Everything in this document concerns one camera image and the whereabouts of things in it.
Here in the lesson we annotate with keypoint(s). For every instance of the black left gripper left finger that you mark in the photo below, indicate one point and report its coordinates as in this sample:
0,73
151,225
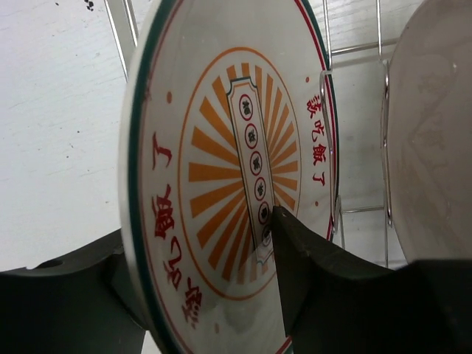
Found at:
80,302

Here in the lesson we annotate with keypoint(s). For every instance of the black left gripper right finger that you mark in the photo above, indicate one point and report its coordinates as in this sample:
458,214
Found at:
335,302

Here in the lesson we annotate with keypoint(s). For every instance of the plate with orange sunburst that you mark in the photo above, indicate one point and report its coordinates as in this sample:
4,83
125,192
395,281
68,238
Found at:
186,315

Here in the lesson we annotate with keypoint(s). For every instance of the white middle plate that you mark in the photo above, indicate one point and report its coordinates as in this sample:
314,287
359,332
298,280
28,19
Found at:
429,132

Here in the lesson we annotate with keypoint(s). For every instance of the metal wire dish rack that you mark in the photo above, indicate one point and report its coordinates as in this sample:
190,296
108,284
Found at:
372,55

